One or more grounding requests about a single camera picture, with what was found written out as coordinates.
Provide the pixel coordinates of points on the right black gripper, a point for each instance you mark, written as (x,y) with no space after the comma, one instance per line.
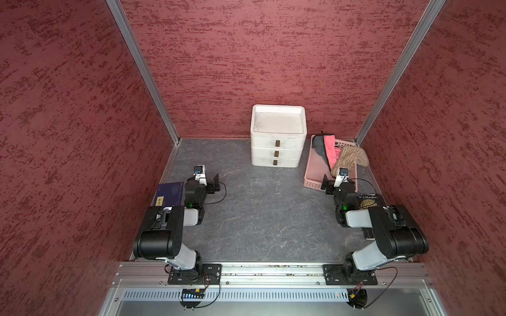
(329,184)

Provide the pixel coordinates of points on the black book gold cover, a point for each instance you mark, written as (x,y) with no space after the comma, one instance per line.
(365,201)

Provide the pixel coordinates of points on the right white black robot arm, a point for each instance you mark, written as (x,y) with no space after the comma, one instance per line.
(396,234)

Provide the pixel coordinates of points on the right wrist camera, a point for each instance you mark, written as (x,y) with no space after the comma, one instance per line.
(342,177)

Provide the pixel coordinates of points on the blue book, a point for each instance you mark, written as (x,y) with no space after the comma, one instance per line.
(169,194)

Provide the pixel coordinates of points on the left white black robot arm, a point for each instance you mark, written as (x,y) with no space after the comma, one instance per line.
(160,236)

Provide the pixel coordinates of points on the aluminium front rail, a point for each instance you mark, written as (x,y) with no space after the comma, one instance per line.
(155,274)

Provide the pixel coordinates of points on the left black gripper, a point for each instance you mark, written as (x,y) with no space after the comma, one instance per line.
(210,185)

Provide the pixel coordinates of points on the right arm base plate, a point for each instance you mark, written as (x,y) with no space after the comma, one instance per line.
(348,276)

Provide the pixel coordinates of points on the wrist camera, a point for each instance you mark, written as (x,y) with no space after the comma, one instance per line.
(342,177)
(199,173)

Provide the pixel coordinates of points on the pink plastic basket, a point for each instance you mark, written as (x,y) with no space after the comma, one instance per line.
(316,168)

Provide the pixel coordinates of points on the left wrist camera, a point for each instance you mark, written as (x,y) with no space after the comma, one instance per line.
(199,173)

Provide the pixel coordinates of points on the white three-drawer storage box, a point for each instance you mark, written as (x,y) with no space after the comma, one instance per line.
(277,135)

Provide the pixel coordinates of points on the beige striped woven dishcloth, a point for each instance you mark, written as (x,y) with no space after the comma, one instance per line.
(350,157)

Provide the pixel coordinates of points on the pink grey dishcloth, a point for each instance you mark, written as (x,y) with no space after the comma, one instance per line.
(324,145)

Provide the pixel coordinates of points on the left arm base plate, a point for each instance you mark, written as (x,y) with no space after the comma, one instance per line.
(207,274)

